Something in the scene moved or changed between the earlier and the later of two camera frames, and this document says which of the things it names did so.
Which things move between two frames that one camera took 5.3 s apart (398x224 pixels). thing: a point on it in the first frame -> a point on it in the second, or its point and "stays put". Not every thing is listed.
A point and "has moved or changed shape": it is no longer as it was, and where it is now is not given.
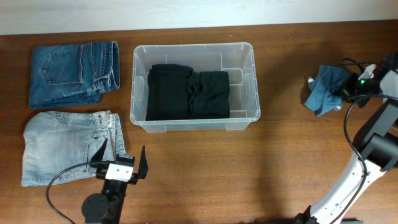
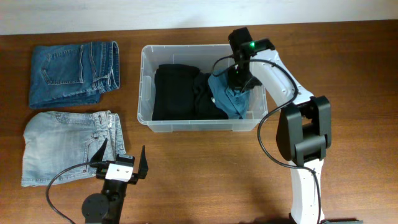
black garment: (168, 91) has moved or changed shape
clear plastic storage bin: (194, 84) stays put
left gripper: (141, 171) stays put
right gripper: (347, 89) -> (232, 84)
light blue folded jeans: (53, 140) stays put
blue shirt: (324, 98) -> (234, 102)
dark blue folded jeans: (71, 75) stays put
